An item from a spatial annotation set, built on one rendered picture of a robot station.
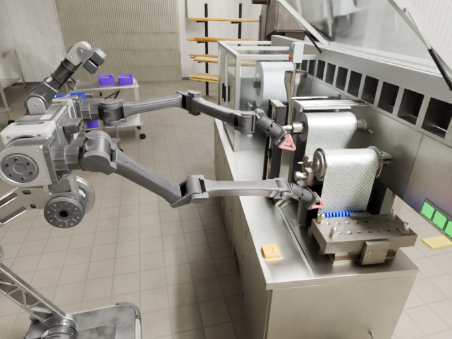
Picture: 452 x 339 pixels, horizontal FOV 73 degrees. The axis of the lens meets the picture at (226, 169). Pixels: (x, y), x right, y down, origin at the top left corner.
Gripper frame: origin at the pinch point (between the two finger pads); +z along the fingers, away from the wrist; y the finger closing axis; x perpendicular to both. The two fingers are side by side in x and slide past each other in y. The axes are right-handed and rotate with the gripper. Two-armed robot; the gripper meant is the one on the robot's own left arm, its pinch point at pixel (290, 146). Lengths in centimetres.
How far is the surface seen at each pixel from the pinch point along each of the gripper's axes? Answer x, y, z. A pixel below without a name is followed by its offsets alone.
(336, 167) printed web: 6.1, 7.0, 19.2
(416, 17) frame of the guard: 55, 22, -11
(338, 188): -0.3, 6.8, 28.4
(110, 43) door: -163, -834, -187
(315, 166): 0.2, 1.7, 15.1
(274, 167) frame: -16.3, -26.5, 15.5
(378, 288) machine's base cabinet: -20, 32, 61
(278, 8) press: 109, -353, 26
